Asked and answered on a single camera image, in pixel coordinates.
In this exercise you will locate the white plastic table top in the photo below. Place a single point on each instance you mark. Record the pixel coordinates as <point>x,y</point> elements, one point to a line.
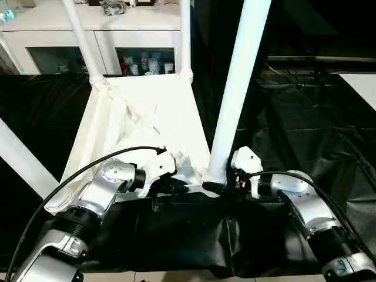
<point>132,97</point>

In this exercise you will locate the black work mat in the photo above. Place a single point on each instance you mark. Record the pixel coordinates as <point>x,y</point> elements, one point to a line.
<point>308,132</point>

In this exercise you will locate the small white jar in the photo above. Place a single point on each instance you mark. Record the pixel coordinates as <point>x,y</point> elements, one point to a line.
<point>168,68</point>
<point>134,70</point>

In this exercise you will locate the tall white jar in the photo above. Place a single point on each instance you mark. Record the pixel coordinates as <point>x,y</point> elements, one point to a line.
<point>154,66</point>

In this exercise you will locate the red bottle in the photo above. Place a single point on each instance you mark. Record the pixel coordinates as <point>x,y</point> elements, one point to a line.
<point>124,66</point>

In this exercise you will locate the white sideboard cabinet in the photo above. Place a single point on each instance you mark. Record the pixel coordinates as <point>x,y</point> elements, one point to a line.
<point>132,38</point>

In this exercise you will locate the white flat board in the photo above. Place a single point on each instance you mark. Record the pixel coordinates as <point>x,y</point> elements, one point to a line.
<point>361,88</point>

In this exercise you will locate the teal white plastic object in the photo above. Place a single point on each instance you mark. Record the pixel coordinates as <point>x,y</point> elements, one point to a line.
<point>8,15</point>

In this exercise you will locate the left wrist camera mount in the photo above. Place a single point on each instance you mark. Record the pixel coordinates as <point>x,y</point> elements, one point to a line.
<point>161,164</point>

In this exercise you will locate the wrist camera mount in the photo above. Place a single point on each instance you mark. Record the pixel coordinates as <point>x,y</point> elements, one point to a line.
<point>246,158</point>
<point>161,164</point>

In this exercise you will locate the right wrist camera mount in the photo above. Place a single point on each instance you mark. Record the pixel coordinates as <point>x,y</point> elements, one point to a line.
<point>246,158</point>

